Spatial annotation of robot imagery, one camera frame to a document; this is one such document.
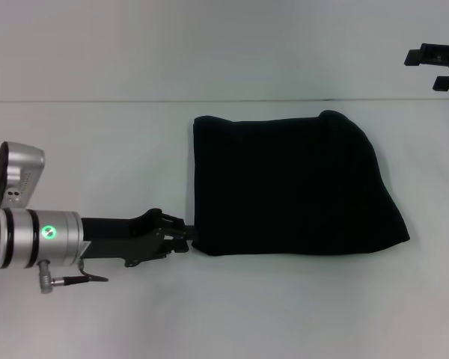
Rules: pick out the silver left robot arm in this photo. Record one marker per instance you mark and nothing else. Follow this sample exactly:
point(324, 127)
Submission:
point(33, 239)

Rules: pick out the black shirt with FREE print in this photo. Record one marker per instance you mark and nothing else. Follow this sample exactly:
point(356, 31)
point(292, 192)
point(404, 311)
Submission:
point(284, 187)

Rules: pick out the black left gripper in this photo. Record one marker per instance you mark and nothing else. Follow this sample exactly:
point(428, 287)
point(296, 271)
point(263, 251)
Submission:
point(123, 237)

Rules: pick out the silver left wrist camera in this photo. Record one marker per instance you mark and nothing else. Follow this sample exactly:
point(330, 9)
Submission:
point(16, 174)

